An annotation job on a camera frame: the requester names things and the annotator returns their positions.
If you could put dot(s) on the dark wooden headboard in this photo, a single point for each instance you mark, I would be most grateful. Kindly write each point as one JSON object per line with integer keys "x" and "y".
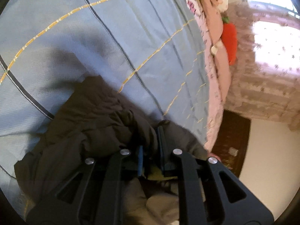
{"x": 234, "y": 133}

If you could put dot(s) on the orange carrot plush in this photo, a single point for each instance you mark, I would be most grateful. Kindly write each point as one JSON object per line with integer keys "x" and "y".
{"x": 230, "y": 39}

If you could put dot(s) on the blue checked blanket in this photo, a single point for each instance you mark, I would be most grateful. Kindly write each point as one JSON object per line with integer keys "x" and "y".
{"x": 93, "y": 28}

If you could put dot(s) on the olive hooded puffer jacket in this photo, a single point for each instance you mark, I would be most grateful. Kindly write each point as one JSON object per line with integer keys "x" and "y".
{"x": 93, "y": 121}

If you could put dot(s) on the pink cartoon bedsheet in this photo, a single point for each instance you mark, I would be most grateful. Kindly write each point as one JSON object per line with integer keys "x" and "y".
{"x": 214, "y": 112}

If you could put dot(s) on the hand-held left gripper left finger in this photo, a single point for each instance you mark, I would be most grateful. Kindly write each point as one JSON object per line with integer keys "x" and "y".
{"x": 140, "y": 161}

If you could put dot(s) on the wide floral lace curtain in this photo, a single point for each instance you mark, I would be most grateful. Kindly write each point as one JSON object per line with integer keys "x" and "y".
{"x": 262, "y": 86}

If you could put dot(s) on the pink pillow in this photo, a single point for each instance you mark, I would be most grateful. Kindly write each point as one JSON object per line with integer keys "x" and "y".
{"x": 212, "y": 21}
{"x": 222, "y": 75}

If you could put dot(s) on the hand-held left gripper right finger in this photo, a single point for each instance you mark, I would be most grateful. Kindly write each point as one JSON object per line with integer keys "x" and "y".
{"x": 161, "y": 145}

